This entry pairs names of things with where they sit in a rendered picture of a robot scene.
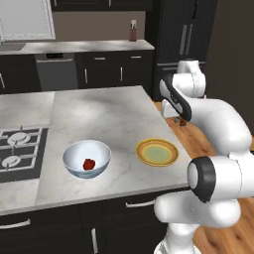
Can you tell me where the white framed window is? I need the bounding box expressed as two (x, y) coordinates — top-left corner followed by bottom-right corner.
(0, 0), (57, 43)

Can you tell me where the short silver drawer handle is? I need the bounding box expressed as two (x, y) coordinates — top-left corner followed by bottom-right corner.
(124, 198), (157, 209)

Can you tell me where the dark base cupboard run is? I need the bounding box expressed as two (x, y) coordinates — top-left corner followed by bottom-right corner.
(0, 49), (156, 97)

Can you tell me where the long silver drawer handle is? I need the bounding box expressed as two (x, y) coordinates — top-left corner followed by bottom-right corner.
(0, 218), (32, 231)

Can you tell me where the dark wide drawer front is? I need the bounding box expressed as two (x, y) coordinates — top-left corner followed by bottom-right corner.
(0, 204), (83, 240)

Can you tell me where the black gas hob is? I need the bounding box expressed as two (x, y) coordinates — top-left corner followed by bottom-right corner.
(0, 126), (50, 185)

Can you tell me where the dark narrow drawer front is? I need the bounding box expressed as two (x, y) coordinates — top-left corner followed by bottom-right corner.
(104, 190), (173, 229)

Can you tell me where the red bell pepper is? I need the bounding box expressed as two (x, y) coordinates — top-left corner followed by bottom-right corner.
(82, 158), (97, 172)

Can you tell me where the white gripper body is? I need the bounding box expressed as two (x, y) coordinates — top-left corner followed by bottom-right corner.
(161, 99), (182, 119)

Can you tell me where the white bowl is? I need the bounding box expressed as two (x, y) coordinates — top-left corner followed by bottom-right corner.
(62, 139), (112, 180)

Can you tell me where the dark wall cupboard run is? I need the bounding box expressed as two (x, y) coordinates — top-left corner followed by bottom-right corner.
(50, 0), (154, 13)

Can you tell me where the grey dishwasher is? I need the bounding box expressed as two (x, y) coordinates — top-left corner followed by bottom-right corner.
(34, 52), (79, 92)

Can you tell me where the yellow plate with green centre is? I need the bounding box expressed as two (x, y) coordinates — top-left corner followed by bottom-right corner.
(135, 137), (181, 168)

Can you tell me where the black fridge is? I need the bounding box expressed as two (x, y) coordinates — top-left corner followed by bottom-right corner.
(152, 0), (218, 102)

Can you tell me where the grey sink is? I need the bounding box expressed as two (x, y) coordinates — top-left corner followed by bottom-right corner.
(0, 43), (27, 53)

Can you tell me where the dark cupboard door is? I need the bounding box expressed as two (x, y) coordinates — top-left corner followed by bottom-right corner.
(88, 219), (170, 254)

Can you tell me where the silver upright door handle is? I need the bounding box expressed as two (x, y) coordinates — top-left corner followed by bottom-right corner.
(90, 227), (99, 254)

